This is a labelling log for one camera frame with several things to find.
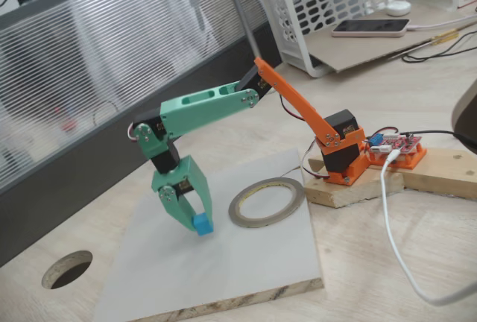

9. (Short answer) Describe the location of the blue cube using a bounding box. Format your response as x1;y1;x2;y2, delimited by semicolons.
192;212;215;236

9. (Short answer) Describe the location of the grey white board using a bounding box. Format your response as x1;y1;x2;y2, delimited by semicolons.
92;148;324;322

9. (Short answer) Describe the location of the wooden base block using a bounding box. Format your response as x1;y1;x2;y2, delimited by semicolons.
303;154;405;209

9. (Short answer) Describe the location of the ribbed glass desk partition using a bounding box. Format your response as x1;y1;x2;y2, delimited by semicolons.
0;0;284;267

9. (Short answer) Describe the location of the red controller board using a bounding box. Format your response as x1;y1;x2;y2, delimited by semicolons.
367;131;424;160

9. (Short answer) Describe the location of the orange board holder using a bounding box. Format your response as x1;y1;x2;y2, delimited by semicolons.
368;142;428;171

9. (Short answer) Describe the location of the cardboard sheet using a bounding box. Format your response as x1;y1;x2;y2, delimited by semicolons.
309;1;477;74

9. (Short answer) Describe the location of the smartphone with pink case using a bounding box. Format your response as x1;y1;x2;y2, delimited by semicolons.
331;19;411;39

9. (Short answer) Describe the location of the light wooden plank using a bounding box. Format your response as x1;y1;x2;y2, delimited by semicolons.
367;145;477;201

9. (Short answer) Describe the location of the white earbuds case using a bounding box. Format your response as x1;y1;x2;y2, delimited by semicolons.
385;0;412;16

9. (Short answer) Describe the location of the yellow screwdriver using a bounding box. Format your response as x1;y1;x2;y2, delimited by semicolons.
428;29;460;45

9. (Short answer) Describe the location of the grey tape ring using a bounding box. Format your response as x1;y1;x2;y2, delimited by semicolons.
228;177;306;229

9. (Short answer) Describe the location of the white USB cable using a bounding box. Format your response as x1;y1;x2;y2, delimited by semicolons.
379;149;477;307

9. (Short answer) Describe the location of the thin black cable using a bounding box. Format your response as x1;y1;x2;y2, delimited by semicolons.
401;32;477;64

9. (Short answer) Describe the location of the black power cable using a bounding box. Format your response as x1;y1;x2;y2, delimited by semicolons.
398;129;477;151

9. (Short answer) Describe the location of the pale phone charging cable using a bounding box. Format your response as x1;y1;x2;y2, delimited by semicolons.
407;14;477;33

